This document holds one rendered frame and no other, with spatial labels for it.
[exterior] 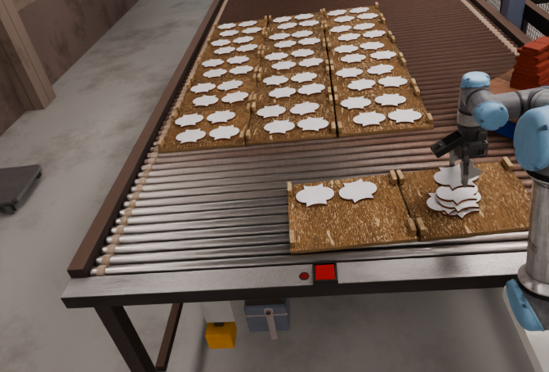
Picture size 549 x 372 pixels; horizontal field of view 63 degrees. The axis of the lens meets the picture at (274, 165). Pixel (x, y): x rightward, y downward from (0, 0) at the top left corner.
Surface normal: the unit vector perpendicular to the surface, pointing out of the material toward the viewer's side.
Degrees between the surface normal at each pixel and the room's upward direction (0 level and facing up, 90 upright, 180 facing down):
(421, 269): 0
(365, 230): 0
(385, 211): 0
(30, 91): 90
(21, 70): 90
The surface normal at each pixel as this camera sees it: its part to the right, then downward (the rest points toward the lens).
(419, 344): -0.14, -0.80
